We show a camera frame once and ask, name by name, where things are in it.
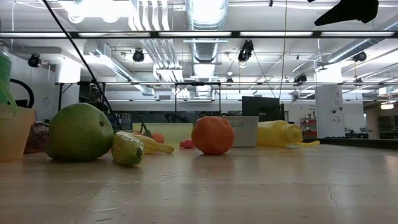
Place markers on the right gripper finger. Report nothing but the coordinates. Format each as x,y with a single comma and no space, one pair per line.
357,11

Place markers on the yellow plastic squeeze bottle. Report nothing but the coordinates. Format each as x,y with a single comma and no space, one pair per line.
276,133

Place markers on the green plastic squeeze bottle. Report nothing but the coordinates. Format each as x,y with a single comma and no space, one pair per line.
4,81

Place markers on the white pillar with signs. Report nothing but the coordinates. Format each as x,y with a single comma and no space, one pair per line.
329,112

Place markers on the black monitor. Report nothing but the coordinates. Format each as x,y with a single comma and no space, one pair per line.
261,107

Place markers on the grey plastic bin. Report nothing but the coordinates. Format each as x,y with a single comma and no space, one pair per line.
245,130

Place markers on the orange-red toy fruit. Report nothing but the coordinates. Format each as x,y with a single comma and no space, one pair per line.
213,135

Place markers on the large red toy strawberry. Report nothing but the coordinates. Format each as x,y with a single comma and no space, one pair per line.
186,143

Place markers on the yellow translucent plastic bin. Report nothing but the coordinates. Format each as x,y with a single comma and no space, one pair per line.
174,132

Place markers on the black overhead crossbar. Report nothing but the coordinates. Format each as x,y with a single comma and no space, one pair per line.
124,34

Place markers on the orange toy tangerine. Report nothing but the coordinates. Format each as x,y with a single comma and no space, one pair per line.
158,138

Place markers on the yellow toy banana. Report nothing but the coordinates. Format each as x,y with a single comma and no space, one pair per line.
127,149

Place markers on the green toy mango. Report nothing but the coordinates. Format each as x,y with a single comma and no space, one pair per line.
79,132

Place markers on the silver ventilation duct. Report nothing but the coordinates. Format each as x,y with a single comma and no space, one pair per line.
206,49

